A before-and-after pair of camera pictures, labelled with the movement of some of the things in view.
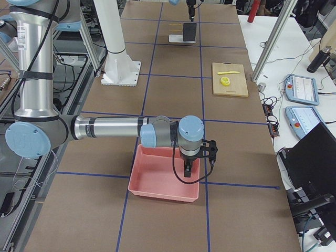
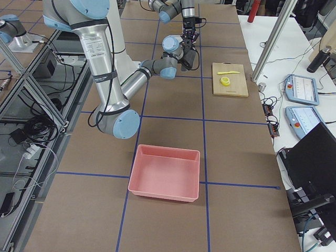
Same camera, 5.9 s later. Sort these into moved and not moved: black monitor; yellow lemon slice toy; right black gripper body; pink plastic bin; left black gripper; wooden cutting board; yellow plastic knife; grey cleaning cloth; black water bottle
Moved: right black gripper body; left black gripper; grey cleaning cloth
Not moved: yellow lemon slice toy; yellow plastic knife; black monitor; wooden cutting board; black water bottle; pink plastic bin
